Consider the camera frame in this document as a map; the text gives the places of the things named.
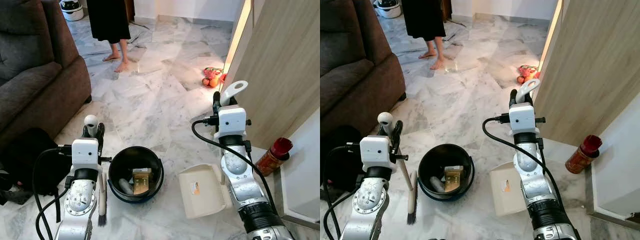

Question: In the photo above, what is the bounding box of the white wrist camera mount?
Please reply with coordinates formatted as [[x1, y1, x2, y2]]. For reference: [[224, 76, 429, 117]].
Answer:
[[218, 105, 247, 140], [71, 138, 100, 171], [508, 103, 537, 135], [359, 135, 391, 169]]

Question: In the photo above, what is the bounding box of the light wooden cabinet panel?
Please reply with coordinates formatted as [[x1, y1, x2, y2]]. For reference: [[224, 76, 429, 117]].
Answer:
[[220, 0, 321, 151], [532, 0, 640, 147]]

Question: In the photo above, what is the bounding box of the orange jar with red lid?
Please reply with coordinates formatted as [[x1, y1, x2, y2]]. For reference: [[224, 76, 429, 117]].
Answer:
[[254, 137, 294, 177], [565, 134, 603, 175]]

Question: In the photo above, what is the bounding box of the red bag with oranges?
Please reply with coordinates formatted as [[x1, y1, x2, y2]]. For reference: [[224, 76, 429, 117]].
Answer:
[[201, 67, 229, 89], [517, 64, 542, 85]]

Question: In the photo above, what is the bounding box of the small yellow box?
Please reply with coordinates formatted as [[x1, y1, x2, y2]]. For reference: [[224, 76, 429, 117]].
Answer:
[[131, 168, 153, 196], [444, 165, 465, 193]]

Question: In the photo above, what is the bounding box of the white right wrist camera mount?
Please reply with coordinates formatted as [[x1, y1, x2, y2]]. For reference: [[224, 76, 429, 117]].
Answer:
[[218, 105, 247, 140], [508, 103, 537, 135]]

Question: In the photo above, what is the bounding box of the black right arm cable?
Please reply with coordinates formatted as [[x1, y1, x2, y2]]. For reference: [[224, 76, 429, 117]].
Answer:
[[482, 116, 566, 201], [191, 118, 278, 216]]

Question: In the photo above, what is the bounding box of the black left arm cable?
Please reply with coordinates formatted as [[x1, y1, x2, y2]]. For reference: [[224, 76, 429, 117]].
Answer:
[[322, 145, 362, 240], [31, 145, 73, 240]]

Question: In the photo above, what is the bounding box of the black plastic bucket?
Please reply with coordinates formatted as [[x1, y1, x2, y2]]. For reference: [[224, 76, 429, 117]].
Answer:
[[417, 143, 475, 202], [107, 145, 165, 204]]

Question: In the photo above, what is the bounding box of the beige dustpan with loop handle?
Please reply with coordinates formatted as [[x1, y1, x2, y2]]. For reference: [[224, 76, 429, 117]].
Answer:
[[489, 78, 542, 217], [178, 80, 249, 220]]

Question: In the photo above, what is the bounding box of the barefoot person in black skirt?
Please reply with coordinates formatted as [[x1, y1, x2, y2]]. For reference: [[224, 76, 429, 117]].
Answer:
[[86, 0, 132, 74], [401, 0, 447, 71]]

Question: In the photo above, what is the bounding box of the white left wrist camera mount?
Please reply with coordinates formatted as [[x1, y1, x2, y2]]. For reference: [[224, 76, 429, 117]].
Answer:
[[359, 135, 391, 169], [71, 138, 100, 171]]

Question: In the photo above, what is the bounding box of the beige broom with loop handle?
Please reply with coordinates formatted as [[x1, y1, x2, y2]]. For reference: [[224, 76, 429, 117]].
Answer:
[[83, 114, 109, 227], [377, 112, 419, 225]]

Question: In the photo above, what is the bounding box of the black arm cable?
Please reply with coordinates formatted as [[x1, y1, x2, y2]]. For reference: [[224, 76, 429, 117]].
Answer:
[[482, 116, 566, 201], [31, 145, 73, 240], [322, 145, 362, 240], [191, 118, 278, 216]]

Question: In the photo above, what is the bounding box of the black fabric bag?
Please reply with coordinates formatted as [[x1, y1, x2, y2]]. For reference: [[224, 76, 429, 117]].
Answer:
[[0, 127, 73, 206]]

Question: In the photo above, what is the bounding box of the dark brown fabric sofa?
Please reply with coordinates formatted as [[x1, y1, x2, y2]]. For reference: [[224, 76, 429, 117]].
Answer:
[[0, 0, 93, 151], [320, 0, 407, 138]]

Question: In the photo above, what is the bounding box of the white round floor appliance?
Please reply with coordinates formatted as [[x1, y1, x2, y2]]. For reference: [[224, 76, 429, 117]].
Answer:
[[376, 0, 402, 19], [59, 0, 85, 22]]

